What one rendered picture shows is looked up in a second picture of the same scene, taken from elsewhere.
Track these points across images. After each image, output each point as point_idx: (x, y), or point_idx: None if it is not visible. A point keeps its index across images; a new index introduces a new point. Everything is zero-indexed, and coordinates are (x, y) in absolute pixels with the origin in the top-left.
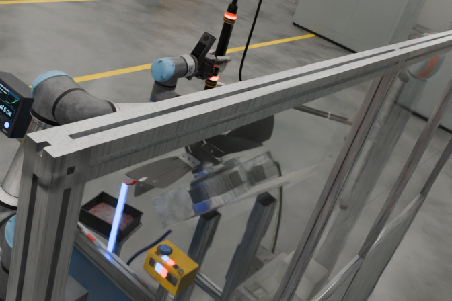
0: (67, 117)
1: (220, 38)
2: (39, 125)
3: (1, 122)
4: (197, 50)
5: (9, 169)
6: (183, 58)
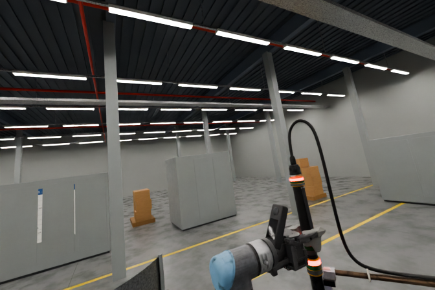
0: None
1: (297, 208)
2: None
3: None
4: (270, 230)
5: None
6: (250, 246)
